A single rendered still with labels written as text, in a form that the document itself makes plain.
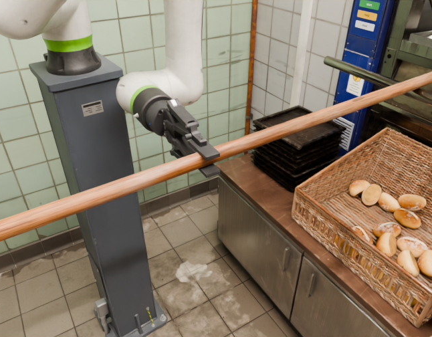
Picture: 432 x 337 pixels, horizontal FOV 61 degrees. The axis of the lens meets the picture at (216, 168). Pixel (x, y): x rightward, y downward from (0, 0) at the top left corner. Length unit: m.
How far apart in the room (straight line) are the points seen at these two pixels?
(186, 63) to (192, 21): 0.10
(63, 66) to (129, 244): 0.69
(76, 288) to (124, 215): 0.81
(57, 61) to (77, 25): 0.11
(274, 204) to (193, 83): 0.73
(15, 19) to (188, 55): 0.38
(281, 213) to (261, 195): 0.13
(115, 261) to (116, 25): 1.04
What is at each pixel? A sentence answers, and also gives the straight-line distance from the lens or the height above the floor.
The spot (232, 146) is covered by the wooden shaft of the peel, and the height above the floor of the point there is 1.19.
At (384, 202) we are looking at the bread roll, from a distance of 1.57.
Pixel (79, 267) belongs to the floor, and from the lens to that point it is 2.16.
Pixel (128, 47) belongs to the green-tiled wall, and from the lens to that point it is 1.87.
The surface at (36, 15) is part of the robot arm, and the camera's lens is 0.91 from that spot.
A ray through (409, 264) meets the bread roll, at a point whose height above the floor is 0.65.
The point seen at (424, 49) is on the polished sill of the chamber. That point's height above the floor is 1.17.
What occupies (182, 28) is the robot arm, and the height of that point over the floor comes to 1.33.
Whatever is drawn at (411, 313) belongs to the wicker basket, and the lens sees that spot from 1.26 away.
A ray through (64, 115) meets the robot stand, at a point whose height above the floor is 1.11.
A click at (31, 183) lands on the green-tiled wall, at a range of 2.03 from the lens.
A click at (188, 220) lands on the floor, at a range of 2.29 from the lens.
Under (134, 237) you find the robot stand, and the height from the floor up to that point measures 0.56.
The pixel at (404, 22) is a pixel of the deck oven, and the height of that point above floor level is 1.24.
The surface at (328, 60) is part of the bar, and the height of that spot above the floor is 1.17.
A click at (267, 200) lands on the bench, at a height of 0.58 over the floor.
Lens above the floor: 1.55
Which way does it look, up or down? 35 degrees down
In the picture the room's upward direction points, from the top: straight up
